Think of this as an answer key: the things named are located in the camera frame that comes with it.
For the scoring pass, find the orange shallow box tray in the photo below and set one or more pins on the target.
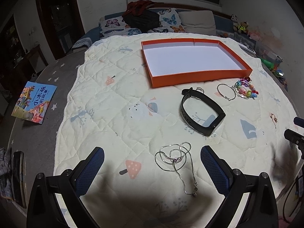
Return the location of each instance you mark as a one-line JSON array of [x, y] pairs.
[[177, 61]]

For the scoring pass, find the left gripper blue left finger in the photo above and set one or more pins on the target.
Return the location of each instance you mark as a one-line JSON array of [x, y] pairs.
[[43, 207]]

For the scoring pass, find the panda plush toy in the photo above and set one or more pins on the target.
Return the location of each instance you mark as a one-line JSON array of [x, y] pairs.
[[234, 18]]

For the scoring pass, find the dark phone on floor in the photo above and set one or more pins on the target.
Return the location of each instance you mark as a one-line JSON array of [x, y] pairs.
[[18, 178]]

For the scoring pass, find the black fitness wristband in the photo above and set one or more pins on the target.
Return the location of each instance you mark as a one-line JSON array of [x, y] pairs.
[[200, 113]]

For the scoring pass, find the butterfly print pillow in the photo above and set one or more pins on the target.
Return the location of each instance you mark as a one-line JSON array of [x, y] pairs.
[[169, 21], [116, 26]]

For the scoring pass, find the grey beige pillow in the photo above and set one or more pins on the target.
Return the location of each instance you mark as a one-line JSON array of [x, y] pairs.
[[200, 22]]

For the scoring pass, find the children's picture book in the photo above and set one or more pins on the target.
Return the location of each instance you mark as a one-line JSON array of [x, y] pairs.
[[33, 102]]

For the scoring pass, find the green toy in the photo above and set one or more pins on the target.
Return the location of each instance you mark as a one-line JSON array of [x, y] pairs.
[[270, 64]]

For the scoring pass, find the red and black clothes pile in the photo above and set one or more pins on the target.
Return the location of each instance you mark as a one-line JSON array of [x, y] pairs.
[[138, 15]]

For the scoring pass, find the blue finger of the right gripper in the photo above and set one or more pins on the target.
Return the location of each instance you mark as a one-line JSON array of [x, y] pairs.
[[298, 121], [294, 137]]

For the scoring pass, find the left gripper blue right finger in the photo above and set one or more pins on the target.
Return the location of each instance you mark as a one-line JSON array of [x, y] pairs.
[[261, 207]]

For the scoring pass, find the cream quilted blanket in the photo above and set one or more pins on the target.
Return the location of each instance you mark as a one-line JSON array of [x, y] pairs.
[[152, 175]]

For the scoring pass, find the brown teddy bear toy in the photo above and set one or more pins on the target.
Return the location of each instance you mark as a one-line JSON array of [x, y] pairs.
[[241, 28]]

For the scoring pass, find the silver hoop earring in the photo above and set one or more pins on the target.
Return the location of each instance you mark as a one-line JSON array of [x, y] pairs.
[[226, 91]]

